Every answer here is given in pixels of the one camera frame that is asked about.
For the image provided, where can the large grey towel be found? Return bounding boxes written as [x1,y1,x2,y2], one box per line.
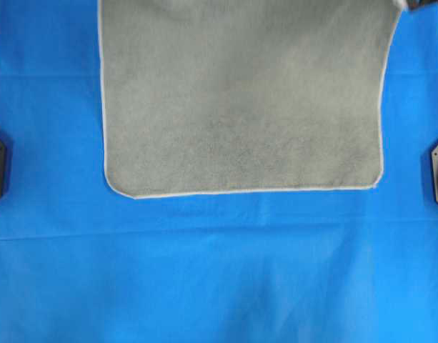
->
[97,1,409,199]

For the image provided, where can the blue table cloth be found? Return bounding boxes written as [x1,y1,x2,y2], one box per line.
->
[0,1,438,342]

